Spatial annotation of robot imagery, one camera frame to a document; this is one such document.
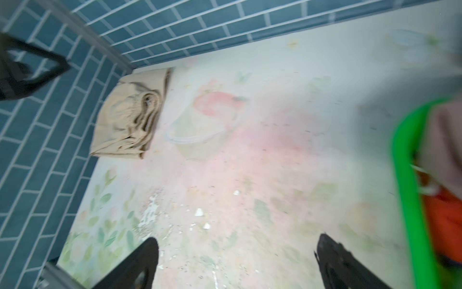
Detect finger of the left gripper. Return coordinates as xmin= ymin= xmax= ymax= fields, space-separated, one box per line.
xmin=1 ymin=33 xmax=71 ymax=101

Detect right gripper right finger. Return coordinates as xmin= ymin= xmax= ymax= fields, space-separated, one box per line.
xmin=314 ymin=234 xmax=390 ymax=289

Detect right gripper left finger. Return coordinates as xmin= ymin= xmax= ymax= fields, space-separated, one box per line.
xmin=93 ymin=237 xmax=160 ymax=289

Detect green plastic basket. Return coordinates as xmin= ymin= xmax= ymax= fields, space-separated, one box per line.
xmin=391 ymin=98 xmax=449 ymax=289

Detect beige drawstring shorts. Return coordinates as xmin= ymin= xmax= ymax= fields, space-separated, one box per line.
xmin=90 ymin=68 xmax=172 ymax=160

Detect pink shorts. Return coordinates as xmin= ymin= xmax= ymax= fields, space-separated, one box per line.
xmin=419 ymin=98 xmax=462 ymax=199

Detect colourful patterned shorts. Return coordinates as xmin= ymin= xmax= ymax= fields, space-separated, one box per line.
xmin=422 ymin=187 xmax=462 ymax=266

